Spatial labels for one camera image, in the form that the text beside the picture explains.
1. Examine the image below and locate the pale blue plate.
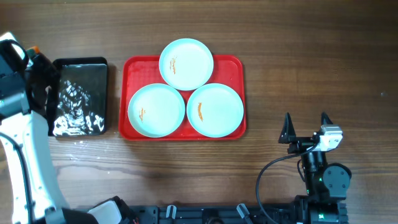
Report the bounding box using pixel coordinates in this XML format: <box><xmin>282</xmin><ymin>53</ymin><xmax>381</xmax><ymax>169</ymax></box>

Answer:
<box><xmin>186</xmin><ymin>83</ymin><xmax>244</xmax><ymax>138</ymax></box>
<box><xmin>127</xmin><ymin>83</ymin><xmax>185</xmax><ymax>138</ymax></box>
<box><xmin>159</xmin><ymin>38</ymin><xmax>214</xmax><ymax>91</ymax></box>

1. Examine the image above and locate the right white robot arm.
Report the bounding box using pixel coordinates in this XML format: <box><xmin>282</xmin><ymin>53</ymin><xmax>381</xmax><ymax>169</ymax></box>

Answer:
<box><xmin>279</xmin><ymin>113</ymin><xmax>352</xmax><ymax>223</ymax></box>

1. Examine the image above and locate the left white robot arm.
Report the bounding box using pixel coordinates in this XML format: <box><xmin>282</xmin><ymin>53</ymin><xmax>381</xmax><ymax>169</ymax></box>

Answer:
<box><xmin>1</xmin><ymin>32</ymin><xmax>97</xmax><ymax>224</ymax></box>

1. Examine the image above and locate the red plastic tray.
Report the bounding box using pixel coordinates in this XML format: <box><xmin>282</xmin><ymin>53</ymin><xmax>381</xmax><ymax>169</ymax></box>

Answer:
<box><xmin>118</xmin><ymin>55</ymin><xmax>245</xmax><ymax>141</ymax></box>

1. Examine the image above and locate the black water tray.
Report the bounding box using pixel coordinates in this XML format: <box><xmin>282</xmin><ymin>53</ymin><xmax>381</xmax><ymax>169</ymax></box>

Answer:
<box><xmin>47</xmin><ymin>57</ymin><xmax>108</xmax><ymax>137</ymax></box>

